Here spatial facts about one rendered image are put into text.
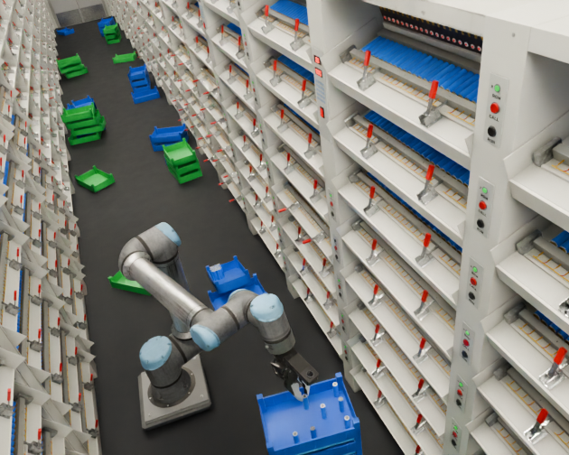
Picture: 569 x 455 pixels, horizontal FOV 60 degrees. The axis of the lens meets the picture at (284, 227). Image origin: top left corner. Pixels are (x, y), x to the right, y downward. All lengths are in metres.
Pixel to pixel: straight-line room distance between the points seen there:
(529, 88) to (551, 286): 0.36
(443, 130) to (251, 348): 1.83
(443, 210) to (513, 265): 0.22
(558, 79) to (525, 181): 0.17
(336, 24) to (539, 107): 0.70
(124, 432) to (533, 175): 2.12
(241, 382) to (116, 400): 0.62
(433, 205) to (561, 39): 0.52
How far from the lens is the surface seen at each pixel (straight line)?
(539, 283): 1.03
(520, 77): 0.87
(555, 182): 0.93
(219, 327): 1.51
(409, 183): 1.27
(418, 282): 1.51
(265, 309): 1.44
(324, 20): 1.44
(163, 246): 1.96
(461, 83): 1.17
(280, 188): 2.40
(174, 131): 4.92
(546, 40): 0.83
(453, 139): 1.06
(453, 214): 1.17
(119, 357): 2.88
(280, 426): 1.80
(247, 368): 2.58
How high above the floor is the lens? 2.00
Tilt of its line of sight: 36 degrees down
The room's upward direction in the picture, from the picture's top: 10 degrees counter-clockwise
